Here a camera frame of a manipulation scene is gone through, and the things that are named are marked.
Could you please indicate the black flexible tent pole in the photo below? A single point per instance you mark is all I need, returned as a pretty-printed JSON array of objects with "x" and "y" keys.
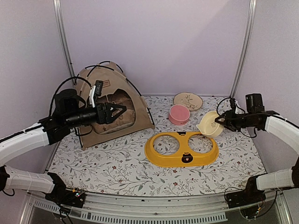
[{"x": 115, "y": 66}]

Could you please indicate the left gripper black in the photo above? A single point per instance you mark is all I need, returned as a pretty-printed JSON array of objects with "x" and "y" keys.
[{"x": 107, "y": 117}]

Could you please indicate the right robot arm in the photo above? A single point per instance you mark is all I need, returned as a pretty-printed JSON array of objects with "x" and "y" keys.
[{"x": 271, "y": 122}]

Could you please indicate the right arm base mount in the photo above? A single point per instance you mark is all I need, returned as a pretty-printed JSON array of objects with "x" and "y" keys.
[{"x": 247, "y": 196}]

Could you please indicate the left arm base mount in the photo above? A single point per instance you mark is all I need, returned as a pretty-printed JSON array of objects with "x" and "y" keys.
[{"x": 60, "y": 195}]

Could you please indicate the aluminium frame post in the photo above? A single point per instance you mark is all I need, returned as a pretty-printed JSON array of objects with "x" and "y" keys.
[
  {"x": 245, "y": 46},
  {"x": 62, "y": 35}
]

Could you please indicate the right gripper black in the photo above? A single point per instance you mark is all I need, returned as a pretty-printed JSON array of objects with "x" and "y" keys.
[{"x": 229, "y": 121}]

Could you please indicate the white and brown pillow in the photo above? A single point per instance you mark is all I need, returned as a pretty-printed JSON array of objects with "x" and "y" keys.
[{"x": 125, "y": 120}]

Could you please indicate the beige bird-print plate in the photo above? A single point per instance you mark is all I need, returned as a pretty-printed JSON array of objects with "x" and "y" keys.
[{"x": 190, "y": 100}]

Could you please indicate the left aluminium frame post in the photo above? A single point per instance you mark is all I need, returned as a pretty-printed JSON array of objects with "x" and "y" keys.
[{"x": 62, "y": 35}]

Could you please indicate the right aluminium frame post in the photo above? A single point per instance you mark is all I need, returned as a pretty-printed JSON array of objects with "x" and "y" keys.
[{"x": 245, "y": 46}]

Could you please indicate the beige fabric pet tent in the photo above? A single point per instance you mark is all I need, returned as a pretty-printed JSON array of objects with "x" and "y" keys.
[{"x": 113, "y": 80}]

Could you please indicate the yellow double bowl holder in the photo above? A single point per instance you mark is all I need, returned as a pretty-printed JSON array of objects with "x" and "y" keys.
[{"x": 185, "y": 156}]

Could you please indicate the floral table mat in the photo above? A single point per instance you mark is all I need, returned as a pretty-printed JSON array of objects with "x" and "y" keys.
[{"x": 120, "y": 166}]

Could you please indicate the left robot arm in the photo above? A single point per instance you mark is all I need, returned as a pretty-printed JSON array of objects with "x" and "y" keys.
[{"x": 71, "y": 112}]

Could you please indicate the metal base rail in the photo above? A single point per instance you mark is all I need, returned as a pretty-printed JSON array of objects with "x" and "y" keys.
[{"x": 210, "y": 208}]

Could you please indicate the pale yellow pet bowl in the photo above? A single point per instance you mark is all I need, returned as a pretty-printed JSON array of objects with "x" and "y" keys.
[{"x": 208, "y": 127}]

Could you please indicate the pink round pet bowl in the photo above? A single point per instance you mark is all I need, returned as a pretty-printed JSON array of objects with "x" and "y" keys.
[{"x": 179, "y": 115}]

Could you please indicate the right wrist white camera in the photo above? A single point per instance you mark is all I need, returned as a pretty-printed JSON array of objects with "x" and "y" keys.
[{"x": 235, "y": 106}]

